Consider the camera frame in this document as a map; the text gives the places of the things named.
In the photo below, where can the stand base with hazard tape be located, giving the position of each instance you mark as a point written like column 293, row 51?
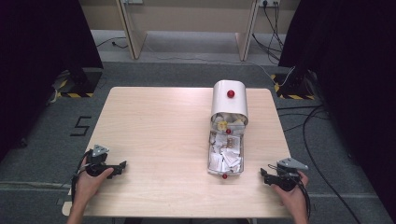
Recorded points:
column 77, row 85
column 294, row 87

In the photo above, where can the white power strip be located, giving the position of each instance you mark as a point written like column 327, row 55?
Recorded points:
column 269, row 2
column 133, row 1

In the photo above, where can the black curtain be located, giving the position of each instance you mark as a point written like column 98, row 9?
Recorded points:
column 351, row 77
column 37, row 62

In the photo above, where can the light wooden desk frame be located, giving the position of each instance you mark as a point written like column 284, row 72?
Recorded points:
column 186, row 18

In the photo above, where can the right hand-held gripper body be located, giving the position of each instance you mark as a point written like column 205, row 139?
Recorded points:
column 288, row 177

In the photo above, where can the pile of paper scraps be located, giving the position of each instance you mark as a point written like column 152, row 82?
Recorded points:
column 226, row 149

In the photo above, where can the person's right hand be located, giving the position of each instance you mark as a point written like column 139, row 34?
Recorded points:
column 292, row 199

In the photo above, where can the white bin with red knob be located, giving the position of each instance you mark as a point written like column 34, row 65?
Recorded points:
column 229, row 99

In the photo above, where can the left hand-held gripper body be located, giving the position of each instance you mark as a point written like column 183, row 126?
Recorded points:
column 97, row 161

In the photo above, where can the clear tray of items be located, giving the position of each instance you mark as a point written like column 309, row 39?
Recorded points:
column 225, row 169

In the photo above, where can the person's left hand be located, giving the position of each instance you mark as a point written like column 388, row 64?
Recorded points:
column 88, row 183

